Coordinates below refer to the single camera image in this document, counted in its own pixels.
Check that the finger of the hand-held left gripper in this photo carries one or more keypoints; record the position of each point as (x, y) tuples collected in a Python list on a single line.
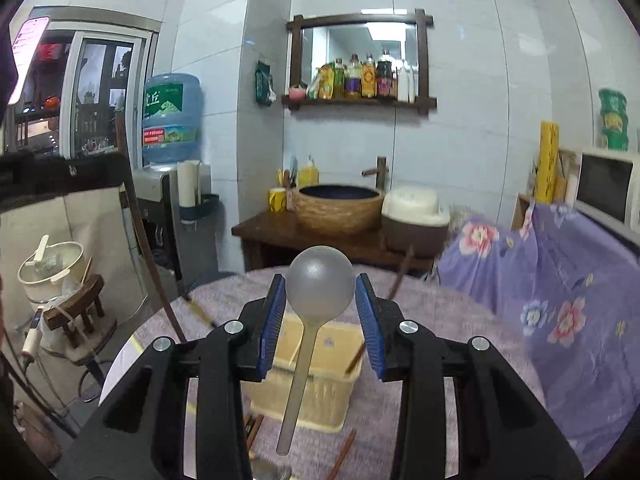
[(85, 175)]

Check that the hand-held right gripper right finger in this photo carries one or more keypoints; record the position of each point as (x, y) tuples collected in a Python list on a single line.
[(372, 330)]

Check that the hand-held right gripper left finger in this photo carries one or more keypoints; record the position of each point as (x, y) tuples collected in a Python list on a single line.
[(270, 330)]

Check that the grey plastic spoon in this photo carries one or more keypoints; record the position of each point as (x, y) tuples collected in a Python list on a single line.
[(317, 280)]

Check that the cream plastic utensil holder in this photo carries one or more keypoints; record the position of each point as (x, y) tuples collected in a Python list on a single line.
[(325, 395)]

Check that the beige cardboard sheet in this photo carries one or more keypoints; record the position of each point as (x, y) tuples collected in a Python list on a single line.
[(60, 230)]

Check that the dark chopstick with yellow stripe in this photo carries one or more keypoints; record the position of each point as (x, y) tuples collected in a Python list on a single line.
[(200, 312)]

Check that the grey water dispenser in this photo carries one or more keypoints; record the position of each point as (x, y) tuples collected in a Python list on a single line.
[(155, 210)]

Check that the metal framed glass door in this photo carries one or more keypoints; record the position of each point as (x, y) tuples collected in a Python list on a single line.
[(100, 90)]

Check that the dark wooden cabinet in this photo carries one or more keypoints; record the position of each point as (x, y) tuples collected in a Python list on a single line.
[(280, 240)]

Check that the cream pot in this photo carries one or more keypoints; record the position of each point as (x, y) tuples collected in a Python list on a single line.
[(50, 270)]

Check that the blue water jug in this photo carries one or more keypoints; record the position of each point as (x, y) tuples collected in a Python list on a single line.
[(172, 115)]

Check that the striped purple grey tablecloth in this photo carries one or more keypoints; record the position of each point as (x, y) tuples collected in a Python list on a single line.
[(480, 340)]

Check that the white and brown rice cooker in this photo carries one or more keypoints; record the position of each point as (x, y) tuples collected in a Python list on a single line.
[(415, 225)]

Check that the woven basin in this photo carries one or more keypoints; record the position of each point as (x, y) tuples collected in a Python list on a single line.
[(337, 212)]

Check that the yellow mug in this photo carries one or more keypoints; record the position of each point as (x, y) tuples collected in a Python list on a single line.
[(276, 201)]

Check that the dark wooden stool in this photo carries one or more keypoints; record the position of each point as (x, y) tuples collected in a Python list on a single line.
[(75, 305)]

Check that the yellow dish soap bottle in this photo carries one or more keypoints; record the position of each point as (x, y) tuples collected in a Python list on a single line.
[(308, 175)]

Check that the wooden faucet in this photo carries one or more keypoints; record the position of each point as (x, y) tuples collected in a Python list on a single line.
[(379, 170)]

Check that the cardboard box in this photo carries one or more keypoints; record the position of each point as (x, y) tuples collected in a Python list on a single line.
[(522, 212)]

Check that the purple floral cloth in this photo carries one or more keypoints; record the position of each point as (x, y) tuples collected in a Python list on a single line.
[(565, 280)]

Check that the pink cup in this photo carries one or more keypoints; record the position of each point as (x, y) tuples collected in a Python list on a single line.
[(297, 93)]

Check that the yellow paper roll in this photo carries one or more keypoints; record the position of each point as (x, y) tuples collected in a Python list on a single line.
[(547, 165)]

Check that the white bottle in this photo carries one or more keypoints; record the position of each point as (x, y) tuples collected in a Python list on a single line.
[(406, 85)]

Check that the yellow bottle with purple label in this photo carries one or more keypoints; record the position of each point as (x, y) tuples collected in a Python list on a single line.
[(353, 80)]

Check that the orange bottle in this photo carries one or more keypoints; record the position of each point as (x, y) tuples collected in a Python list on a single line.
[(368, 79)]

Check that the yellow green refill pouch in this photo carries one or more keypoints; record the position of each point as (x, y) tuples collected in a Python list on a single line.
[(324, 82)]

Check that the green bottle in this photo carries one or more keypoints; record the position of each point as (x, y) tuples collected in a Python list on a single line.
[(338, 80)]

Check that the dark sauce bottle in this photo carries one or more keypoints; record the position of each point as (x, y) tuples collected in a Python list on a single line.
[(384, 77)]

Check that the white microwave oven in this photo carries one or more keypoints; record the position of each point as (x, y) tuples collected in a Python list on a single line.
[(605, 185)]

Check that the wooden framed mirror with shelf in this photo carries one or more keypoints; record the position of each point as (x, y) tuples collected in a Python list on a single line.
[(360, 40)]

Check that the green packaged stack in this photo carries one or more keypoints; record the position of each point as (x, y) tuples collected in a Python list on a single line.
[(614, 120)]

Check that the green wall pouch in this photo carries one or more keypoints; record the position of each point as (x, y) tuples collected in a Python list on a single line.
[(264, 85)]

